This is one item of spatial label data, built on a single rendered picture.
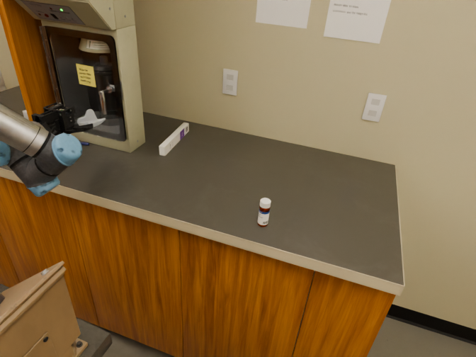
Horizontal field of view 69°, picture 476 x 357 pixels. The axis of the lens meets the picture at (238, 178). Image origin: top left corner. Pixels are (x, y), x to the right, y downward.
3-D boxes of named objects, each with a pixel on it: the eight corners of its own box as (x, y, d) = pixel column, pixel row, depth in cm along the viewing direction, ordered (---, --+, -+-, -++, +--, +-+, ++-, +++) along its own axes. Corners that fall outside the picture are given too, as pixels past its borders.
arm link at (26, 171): (52, 187, 91) (23, 153, 88) (32, 202, 96) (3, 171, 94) (73, 173, 97) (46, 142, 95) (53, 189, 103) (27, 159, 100)
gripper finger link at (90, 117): (105, 108, 112) (75, 112, 107) (108, 125, 115) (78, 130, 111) (103, 105, 114) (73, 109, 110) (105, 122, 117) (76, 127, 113)
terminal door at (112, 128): (64, 127, 146) (42, 24, 124) (127, 142, 138) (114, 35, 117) (63, 127, 145) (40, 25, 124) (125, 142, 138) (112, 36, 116)
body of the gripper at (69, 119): (76, 105, 108) (45, 118, 98) (81, 131, 112) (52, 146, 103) (57, 101, 110) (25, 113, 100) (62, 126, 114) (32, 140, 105)
